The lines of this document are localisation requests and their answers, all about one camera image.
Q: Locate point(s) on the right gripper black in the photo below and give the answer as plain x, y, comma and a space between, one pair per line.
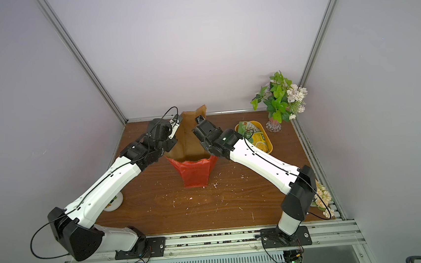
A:
203, 131

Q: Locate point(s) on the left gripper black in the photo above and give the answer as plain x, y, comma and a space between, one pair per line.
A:
171, 144

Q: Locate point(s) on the red paper bag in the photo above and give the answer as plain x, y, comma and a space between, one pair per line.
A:
193, 163

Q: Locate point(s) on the green yellow condiment packet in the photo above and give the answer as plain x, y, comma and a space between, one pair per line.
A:
258, 140

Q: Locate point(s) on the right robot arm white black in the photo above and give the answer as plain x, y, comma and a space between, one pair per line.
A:
297, 184

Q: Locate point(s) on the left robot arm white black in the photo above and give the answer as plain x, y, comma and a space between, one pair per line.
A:
75, 227

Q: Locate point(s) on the yellow plastic tray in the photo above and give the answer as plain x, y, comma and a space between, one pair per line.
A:
263, 131

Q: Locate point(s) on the pink glass vase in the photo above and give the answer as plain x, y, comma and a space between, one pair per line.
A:
273, 125

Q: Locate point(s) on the small red flower pot plant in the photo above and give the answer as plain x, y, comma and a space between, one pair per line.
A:
115, 203

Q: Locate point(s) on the green plant with white flowers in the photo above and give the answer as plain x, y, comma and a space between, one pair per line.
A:
283, 99

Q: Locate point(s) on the small cream flower pot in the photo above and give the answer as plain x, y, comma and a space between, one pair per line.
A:
322, 199

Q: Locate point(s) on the right circuit board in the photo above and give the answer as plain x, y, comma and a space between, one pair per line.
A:
295, 256

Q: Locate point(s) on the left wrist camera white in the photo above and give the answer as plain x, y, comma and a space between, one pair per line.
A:
175, 124

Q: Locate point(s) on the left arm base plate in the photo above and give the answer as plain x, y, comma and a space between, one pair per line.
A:
144, 247

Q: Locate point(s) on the aluminium front rail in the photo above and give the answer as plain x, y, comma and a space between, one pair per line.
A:
246, 240

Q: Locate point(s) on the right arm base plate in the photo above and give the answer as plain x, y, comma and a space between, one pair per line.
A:
274, 238

